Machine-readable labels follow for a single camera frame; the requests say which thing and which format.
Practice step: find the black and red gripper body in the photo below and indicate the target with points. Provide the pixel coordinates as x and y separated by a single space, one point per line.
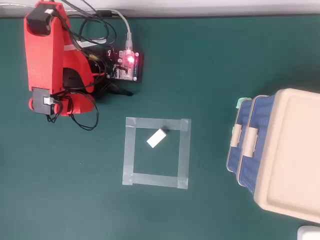
42 101

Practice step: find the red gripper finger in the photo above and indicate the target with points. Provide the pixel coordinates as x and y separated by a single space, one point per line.
80 105

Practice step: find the small white cube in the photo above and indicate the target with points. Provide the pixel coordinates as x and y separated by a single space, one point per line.
156 138

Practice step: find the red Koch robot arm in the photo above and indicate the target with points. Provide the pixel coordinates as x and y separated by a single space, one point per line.
40 62

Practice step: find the beige plastic drawer cabinet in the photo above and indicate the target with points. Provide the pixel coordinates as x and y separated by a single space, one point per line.
295 150

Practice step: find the controller circuit board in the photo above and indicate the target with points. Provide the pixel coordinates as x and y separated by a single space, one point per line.
127 61

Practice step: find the translucent tape strip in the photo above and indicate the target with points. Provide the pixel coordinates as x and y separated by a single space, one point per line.
184 155
155 123
129 152
155 179

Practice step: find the white box corner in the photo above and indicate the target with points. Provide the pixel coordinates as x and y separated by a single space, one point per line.
310 233

